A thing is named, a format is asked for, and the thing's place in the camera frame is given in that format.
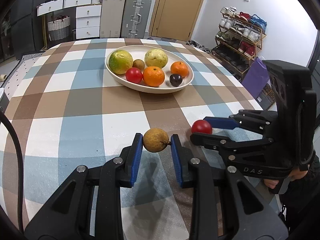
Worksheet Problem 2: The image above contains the brown kiwi-like fruit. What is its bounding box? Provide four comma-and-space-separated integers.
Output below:
132, 59, 145, 72

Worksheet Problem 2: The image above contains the person right hand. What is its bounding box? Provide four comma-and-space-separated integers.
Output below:
262, 154, 320, 190

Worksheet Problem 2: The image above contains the silver suitcase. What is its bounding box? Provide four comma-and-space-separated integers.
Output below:
121, 0, 152, 38

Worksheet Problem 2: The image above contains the wicker laundry basket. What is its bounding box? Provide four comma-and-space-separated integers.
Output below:
47, 16, 71, 41

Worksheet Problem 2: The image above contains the red tomato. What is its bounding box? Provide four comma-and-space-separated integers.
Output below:
191, 120, 213, 134
125, 67, 143, 83

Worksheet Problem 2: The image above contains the purple paper bag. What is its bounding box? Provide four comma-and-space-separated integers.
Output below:
241, 57, 269, 99

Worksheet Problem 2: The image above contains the small orange tangerine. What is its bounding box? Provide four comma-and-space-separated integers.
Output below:
170, 61, 189, 78

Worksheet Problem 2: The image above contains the green yellow round fruit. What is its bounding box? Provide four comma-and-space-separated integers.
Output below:
108, 50, 133, 75

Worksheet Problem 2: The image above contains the cream oval plate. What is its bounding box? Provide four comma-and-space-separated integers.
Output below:
105, 45, 194, 94

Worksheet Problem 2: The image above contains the large orange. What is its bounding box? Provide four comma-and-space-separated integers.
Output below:
143, 66, 165, 87

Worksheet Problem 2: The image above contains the black refrigerator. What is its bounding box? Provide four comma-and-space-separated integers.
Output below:
10, 0, 46, 59

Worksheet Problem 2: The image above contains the wooden shoe rack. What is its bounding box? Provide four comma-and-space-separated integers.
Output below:
212, 7, 267, 81

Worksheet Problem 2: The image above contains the wooden door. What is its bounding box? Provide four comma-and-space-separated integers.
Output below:
149, 0, 203, 41

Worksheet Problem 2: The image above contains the checkered tablecloth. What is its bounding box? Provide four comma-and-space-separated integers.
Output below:
1, 38, 261, 239

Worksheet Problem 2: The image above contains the yellow guava fruit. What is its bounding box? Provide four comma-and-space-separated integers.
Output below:
144, 48, 168, 68

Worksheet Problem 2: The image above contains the small brown longan fruit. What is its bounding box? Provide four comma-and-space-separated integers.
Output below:
143, 128, 170, 153

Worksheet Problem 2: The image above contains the dark purple plum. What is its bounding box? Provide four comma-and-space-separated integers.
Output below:
169, 74, 183, 87

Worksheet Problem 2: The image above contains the white drawer desk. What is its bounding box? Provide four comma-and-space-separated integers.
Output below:
37, 0, 102, 40

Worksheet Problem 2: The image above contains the black cable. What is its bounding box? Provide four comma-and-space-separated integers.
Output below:
0, 110, 25, 233

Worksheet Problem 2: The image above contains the beige suitcase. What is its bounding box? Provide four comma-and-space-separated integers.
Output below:
100, 0, 125, 38

